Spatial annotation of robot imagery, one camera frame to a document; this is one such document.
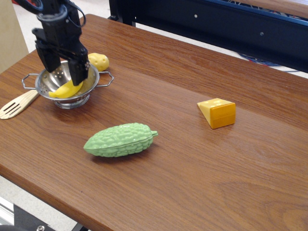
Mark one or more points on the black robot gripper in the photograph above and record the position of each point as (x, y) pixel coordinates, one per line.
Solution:
(59, 38)

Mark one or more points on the yellow toy banana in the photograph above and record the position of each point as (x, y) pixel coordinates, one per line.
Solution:
(67, 90)

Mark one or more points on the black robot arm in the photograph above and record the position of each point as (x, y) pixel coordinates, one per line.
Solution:
(35, 6)

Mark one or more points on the steel colander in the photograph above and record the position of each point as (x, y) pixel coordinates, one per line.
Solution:
(46, 82)

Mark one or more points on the yellow toy potato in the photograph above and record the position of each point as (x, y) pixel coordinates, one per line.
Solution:
(100, 61)

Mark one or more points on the light wooden panel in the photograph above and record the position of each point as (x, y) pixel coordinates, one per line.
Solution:
(12, 43)

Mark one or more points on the wooden slotted spatula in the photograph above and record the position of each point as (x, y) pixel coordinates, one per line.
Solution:
(18, 105)

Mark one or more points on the green toy bitter gourd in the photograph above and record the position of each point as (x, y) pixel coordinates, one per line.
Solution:
(121, 140)

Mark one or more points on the orange toy cheese wedge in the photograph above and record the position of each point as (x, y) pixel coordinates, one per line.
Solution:
(218, 112)

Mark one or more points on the metal table mount bracket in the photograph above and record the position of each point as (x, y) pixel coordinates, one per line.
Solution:
(15, 218)

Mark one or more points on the dark blue metal frame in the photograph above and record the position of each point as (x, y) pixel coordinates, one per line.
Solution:
(248, 29)

